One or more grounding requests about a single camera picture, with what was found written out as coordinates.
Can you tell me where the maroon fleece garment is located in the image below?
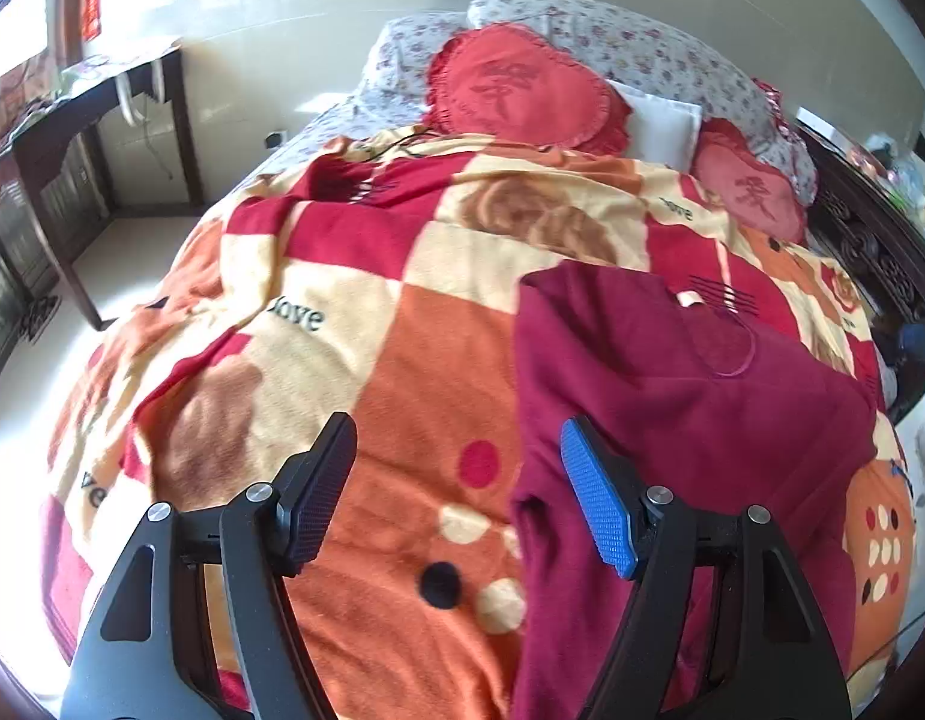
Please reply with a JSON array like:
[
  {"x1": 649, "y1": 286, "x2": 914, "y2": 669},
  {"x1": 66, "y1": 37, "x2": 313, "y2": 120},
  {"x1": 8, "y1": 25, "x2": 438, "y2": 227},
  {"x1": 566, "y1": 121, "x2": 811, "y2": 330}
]
[{"x1": 511, "y1": 262, "x2": 876, "y2": 718}]

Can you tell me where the dark carved wooden headboard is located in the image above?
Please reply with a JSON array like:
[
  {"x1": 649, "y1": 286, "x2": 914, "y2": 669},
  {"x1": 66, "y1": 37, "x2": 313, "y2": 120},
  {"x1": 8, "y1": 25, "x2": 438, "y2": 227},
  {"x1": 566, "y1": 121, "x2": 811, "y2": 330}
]
[{"x1": 798, "y1": 125, "x2": 925, "y2": 422}]

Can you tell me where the small red heart cushion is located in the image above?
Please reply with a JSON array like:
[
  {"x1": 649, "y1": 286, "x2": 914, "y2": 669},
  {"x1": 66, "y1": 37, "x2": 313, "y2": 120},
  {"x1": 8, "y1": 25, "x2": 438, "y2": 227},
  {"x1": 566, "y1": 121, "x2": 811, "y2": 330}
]
[{"x1": 690, "y1": 119, "x2": 806, "y2": 242}]

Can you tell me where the orange red patterned blanket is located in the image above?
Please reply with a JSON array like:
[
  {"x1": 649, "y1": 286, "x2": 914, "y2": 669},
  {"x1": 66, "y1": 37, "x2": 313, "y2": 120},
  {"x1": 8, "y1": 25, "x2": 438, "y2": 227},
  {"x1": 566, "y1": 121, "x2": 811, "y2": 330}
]
[{"x1": 42, "y1": 127, "x2": 915, "y2": 718}]

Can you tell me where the white pillow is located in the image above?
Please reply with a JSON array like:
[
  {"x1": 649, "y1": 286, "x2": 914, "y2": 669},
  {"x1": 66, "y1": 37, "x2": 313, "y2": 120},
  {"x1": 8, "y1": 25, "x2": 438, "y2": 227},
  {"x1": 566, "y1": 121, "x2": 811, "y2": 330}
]
[{"x1": 609, "y1": 80, "x2": 703, "y2": 172}]

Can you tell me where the dark wooden desk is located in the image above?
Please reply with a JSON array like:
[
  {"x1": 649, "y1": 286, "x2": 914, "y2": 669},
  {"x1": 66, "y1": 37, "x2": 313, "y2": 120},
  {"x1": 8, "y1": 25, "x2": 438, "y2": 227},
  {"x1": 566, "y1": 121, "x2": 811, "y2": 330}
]
[{"x1": 0, "y1": 44, "x2": 208, "y2": 332}]

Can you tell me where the floral bolster pillow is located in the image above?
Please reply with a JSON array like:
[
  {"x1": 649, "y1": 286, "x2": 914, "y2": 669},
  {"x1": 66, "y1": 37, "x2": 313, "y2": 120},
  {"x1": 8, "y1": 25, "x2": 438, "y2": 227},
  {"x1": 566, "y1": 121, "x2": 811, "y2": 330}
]
[{"x1": 358, "y1": 0, "x2": 817, "y2": 205}]

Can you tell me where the large red heart cushion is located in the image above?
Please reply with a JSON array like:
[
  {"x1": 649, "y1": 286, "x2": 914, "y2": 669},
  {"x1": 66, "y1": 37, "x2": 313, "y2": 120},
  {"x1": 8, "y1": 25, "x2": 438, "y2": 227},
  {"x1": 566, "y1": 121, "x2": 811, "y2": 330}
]
[{"x1": 425, "y1": 23, "x2": 631, "y2": 156}]

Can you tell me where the floral bed sheet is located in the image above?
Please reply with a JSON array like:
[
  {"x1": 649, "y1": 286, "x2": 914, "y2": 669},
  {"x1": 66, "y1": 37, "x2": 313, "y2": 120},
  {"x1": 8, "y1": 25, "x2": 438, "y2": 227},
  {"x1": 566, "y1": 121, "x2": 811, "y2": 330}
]
[{"x1": 243, "y1": 93, "x2": 428, "y2": 185}]

